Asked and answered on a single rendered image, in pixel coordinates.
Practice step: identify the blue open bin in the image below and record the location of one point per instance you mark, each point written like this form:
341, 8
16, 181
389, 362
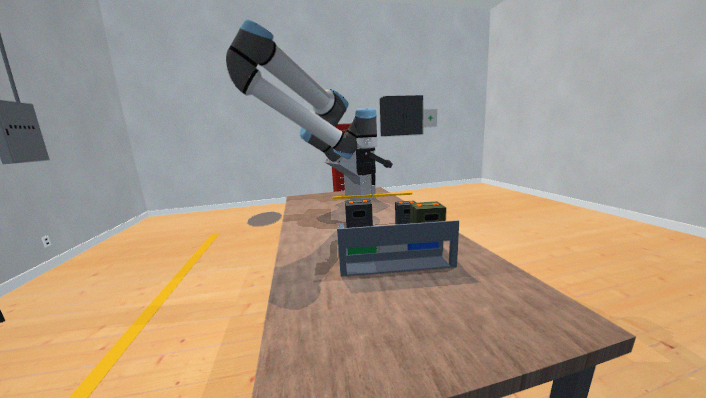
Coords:
423, 246

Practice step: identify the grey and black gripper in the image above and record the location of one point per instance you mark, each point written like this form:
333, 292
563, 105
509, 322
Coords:
368, 168

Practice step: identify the green bin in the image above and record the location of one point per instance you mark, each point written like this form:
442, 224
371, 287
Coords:
362, 250

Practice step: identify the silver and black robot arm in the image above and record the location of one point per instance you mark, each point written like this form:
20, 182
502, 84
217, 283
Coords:
253, 44

